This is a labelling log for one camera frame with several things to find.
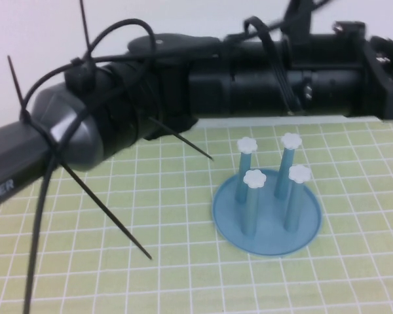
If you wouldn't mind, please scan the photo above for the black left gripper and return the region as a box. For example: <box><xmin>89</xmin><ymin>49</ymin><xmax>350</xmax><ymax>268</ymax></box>
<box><xmin>362</xmin><ymin>35</ymin><xmax>393</xmax><ymax>122</ymax></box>

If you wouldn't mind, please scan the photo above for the blue cup stand with pegs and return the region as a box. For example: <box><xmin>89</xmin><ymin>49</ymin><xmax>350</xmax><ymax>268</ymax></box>
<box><xmin>212</xmin><ymin>132</ymin><xmax>324</xmax><ymax>258</ymax></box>

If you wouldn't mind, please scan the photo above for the black zip tie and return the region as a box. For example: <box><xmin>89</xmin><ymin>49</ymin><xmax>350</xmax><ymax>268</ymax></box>
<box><xmin>147</xmin><ymin>116</ymin><xmax>215</xmax><ymax>162</ymax></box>
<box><xmin>7</xmin><ymin>54</ymin><xmax>153</xmax><ymax>261</ymax></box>
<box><xmin>70</xmin><ymin>0</ymin><xmax>96</xmax><ymax>86</ymax></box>

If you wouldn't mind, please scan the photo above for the green checkered tablecloth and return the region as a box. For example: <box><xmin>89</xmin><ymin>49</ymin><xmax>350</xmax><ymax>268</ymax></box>
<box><xmin>0</xmin><ymin>116</ymin><xmax>393</xmax><ymax>314</ymax></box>

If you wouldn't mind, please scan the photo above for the flat black ribbon cable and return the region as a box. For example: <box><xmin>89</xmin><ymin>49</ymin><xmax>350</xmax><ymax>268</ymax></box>
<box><xmin>242</xmin><ymin>16</ymin><xmax>304</xmax><ymax>116</ymax></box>

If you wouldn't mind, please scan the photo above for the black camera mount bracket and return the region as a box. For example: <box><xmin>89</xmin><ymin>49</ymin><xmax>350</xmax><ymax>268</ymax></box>
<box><xmin>280</xmin><ymin>0</ymin><xmax>315</xmax><ymax>37</ymax></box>

